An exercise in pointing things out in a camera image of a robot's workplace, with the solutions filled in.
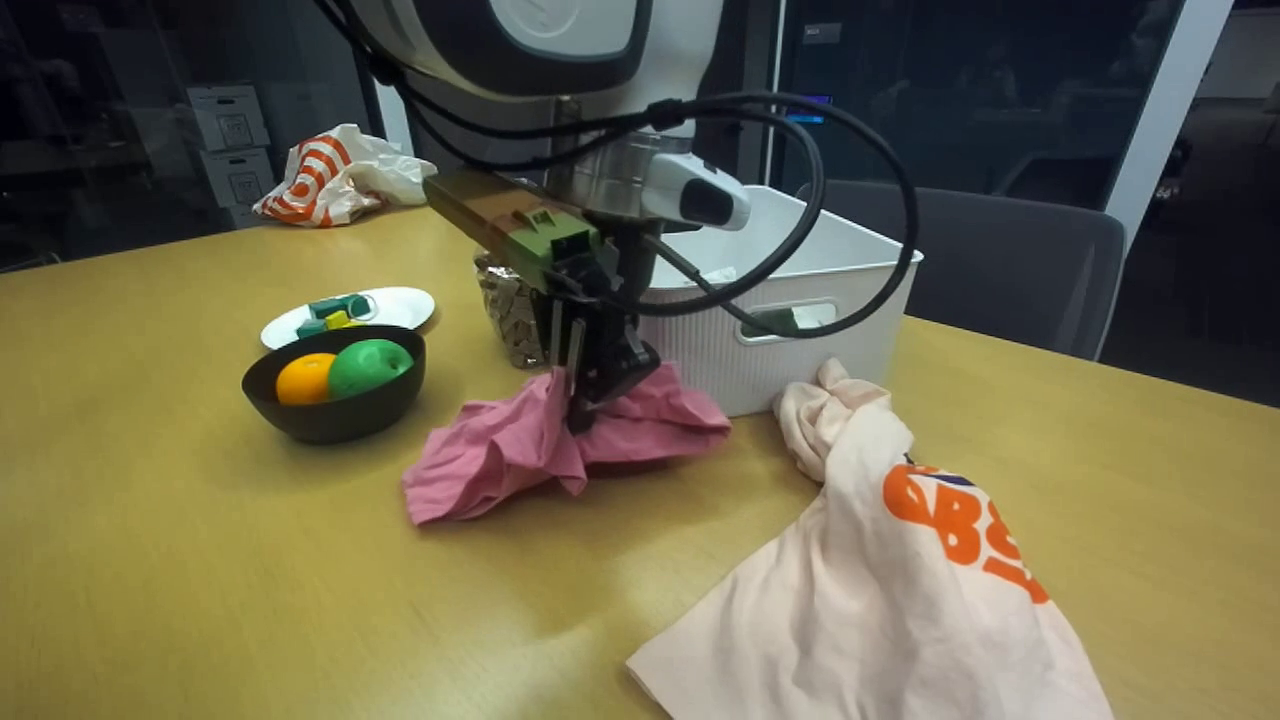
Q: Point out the orange toy fruit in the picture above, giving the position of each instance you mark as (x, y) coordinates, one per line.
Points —
(307, 382)

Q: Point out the yellow toy block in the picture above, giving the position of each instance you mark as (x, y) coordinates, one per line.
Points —
(337, 323)

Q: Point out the white plastic basket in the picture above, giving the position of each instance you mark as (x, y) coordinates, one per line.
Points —
(812, 285)

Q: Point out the white window frame post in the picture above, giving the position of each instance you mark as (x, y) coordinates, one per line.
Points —
(1163, 107)

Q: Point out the grey chair behind basket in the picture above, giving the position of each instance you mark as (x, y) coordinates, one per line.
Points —
(1015, 264)

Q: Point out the wood and green camera mount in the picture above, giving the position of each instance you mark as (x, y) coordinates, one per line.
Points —
(504, 222)

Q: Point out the cream shirt with orange print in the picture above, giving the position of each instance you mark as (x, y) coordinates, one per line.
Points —
(881, 602)

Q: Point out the black bowl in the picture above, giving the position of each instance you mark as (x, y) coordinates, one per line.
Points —
(341, 423)

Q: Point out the pink shirt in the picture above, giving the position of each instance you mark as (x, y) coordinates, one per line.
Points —
(522, 445)

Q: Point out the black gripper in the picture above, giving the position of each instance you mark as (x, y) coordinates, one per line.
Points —
(603, 281)

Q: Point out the green toy apple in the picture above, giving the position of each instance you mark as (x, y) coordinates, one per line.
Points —
(369, 367)

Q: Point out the white round plate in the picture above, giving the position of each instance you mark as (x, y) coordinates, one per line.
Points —
(393, 304)

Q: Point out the grey storage box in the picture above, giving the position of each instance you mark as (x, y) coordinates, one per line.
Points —
(243, 183)
(228, 117)

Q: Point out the clear bag of pasta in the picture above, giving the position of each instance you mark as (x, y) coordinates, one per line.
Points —
(513, 323)

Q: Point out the tall teal toy block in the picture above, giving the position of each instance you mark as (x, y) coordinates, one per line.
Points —
(341, 304)

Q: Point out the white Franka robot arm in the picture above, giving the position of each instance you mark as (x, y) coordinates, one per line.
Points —
(532, 52)

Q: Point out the orange and white plastic bag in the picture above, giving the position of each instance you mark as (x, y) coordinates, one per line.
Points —
(324, 175)

